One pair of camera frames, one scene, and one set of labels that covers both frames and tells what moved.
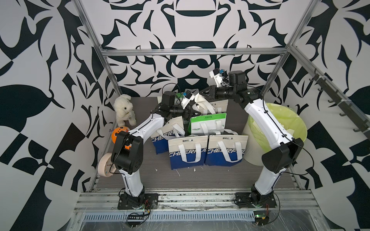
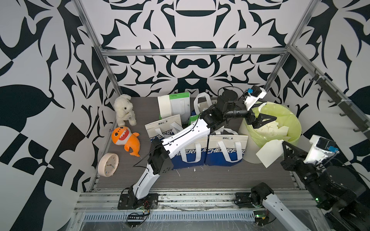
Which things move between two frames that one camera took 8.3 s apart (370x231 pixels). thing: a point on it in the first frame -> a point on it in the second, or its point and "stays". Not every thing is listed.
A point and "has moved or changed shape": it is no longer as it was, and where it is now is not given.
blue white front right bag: x=225 y=148 stays
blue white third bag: x=172 y=129 stays
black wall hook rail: x=361 y=123 stays
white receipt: x=200 y=99 has moved or changed shape
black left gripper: x=187 y=117 -> x=253 y=121
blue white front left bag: x=187 y=152 stays
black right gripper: x=213 y=94 -> x=291 y=160
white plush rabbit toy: x=124 y=107 stays
